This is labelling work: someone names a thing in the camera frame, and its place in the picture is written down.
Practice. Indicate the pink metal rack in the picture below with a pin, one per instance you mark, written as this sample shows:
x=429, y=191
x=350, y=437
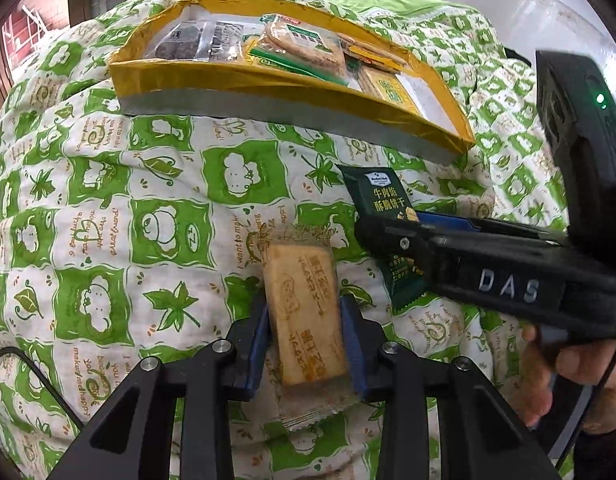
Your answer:
x=25, y=25

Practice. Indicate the brown snack packet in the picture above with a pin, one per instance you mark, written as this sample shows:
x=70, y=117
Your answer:
x=372, y=54

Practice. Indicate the black object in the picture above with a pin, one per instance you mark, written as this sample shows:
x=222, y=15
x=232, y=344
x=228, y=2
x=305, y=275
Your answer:
x=517, y=58

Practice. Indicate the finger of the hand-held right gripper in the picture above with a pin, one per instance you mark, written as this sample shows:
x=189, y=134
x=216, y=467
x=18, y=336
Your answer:
x=445, y=221
x=392, y=245

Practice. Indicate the cracker packet green yellow label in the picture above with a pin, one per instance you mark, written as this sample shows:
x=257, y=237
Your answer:
x=387, y=91

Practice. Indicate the green printed blanket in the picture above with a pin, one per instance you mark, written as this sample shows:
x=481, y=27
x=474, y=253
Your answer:
x=138, y=185

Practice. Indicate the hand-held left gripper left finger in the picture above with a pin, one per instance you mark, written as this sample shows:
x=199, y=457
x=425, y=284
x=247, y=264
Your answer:
x=258, y=355

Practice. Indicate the person's right hand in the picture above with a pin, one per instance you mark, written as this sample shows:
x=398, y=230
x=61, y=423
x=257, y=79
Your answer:
x=577, y=366

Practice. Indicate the dark green snack packet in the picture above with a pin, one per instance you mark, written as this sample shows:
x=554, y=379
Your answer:
x=377, y=190

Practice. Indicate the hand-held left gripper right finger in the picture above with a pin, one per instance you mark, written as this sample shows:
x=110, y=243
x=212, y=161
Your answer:
x=354, y=350

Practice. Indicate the white foam box yellow rim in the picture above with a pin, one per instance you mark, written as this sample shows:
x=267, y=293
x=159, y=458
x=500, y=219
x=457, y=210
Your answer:
x=238, y=87

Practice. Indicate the clear packet dark snack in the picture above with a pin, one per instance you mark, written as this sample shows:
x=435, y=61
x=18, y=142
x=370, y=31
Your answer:
x=180, y=40

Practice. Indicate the cracker packet red label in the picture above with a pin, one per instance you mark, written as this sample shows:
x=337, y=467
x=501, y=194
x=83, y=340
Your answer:
x=298, y=46

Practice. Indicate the clear biscuit packet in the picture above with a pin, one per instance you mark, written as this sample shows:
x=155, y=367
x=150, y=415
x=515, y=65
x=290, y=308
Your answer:
x=303, y=310

